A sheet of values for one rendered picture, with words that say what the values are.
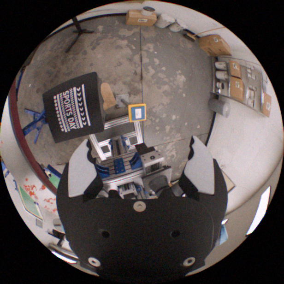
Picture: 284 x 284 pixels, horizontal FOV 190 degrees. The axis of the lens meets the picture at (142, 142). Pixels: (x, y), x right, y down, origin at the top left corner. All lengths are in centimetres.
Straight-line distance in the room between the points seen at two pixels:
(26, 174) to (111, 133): 146
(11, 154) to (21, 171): 3
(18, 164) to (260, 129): 323
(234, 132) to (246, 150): 72
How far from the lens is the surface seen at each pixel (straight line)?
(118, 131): 152
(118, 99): 159
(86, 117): 68
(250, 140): 314
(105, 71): 164
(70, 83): 71
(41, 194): 17
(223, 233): 51
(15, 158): 15
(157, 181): 65
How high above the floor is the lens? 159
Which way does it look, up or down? 53 degrees down
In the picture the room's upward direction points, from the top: 149 degrees clockwise
